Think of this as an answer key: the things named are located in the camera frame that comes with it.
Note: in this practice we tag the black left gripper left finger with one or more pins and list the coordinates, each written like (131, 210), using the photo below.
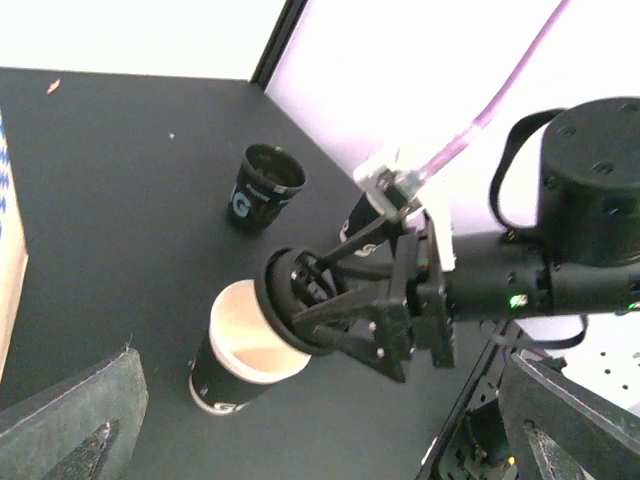
(85, 427)

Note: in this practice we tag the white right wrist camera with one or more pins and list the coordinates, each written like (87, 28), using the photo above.
(392, 179)

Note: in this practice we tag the black corner frame post right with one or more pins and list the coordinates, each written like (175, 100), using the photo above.
(277, 43)

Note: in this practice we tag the stack of black lids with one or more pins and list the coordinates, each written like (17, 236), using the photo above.
(267, 181)

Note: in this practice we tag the black branded paper cup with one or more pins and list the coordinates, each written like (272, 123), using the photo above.
(241, 356)

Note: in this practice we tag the black cup lid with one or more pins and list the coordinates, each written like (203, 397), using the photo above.
(292, 281)

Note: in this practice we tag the blue checkered paper bag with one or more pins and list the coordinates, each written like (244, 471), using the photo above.
(14, 255)

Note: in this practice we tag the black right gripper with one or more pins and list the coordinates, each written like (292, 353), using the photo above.
(374, 324)

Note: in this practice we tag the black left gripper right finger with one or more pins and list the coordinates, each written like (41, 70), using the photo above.
(557, 429)

